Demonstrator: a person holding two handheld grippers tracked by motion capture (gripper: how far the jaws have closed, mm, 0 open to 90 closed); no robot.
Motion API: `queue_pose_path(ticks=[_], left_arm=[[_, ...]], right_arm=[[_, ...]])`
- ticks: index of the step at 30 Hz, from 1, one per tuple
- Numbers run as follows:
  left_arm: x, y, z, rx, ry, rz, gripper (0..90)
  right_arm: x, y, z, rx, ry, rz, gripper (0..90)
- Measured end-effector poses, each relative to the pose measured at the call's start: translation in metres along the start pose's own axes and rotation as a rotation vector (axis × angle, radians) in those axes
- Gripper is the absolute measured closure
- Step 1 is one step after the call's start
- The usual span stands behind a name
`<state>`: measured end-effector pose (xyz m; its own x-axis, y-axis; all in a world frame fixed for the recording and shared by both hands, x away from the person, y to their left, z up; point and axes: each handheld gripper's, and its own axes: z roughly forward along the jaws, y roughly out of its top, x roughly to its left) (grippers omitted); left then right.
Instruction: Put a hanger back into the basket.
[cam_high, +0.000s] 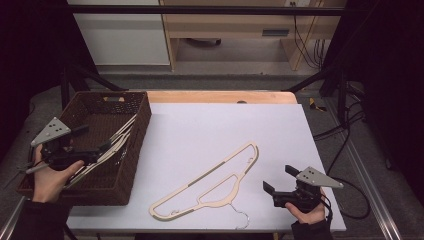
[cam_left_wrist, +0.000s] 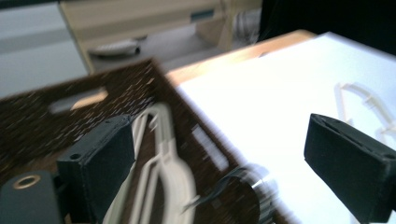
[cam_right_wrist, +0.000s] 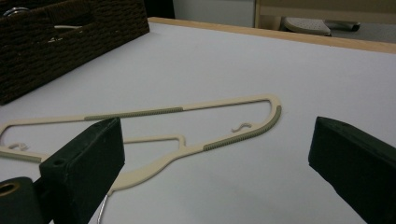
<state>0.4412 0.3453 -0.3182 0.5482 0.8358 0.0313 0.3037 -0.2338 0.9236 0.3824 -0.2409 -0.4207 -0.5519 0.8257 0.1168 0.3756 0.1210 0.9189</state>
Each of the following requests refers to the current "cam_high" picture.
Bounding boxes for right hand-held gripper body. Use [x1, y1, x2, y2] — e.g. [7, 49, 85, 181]
[272, 166, 345, 213]

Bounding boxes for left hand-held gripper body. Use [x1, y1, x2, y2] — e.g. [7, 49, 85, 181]
[30, 116, 101, 170]

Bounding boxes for beige clothes hanger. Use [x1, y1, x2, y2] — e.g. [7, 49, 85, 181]
[64, 114, 138, 188]
[148, 140, 260, 231]
[66, 131, 133, 189]

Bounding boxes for brown woven basket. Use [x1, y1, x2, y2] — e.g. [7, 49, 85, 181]
[16, 90, 153, 207]

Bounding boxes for person's right hand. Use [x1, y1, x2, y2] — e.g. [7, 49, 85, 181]
[284, 189, 330, 225]

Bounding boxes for person's left hand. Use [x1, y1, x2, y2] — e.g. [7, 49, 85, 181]
[32, 145, 86, 205]

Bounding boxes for yellow black tool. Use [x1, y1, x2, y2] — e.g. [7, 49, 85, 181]
[308, 97, 328, 113]

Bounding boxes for black curtain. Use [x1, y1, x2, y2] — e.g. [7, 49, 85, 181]
[319, 0, 424, 204]
[0, 0, 98, 158]

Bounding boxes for white table cover sheet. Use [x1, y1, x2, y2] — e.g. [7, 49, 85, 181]
[66, 102, 347, 233]

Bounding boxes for white cabinet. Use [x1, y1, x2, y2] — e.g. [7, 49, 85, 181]
[67, 0, 171, 66]

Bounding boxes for chair base with casters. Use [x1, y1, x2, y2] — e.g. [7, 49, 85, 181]
[184, 37, 223, 48]

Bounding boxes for light wooden desk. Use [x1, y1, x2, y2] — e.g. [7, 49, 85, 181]
[159, 0, 348, 72]

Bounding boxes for black frame leg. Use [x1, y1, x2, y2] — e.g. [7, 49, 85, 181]
[60, 63, 129, 109]
[283, 66, 349, 124]

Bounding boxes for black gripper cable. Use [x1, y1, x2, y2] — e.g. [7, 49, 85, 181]
[319, 176, 372, 234]

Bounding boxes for aluminium rail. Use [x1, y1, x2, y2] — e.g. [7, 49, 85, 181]
[324, 99, 404, 240]
[0, 196, 26, 240]

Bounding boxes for black floor cable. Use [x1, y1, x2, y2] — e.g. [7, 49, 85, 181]
[313, 99, 367, 174]

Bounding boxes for black desk cables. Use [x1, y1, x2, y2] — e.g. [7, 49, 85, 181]
[291, 1, 326, 70]

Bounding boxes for dark drawer handle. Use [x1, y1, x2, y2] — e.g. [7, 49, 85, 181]
[261, 29, 290, 38]

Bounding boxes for black frame bar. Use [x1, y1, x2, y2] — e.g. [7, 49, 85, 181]
[66, 4, 346, 17]

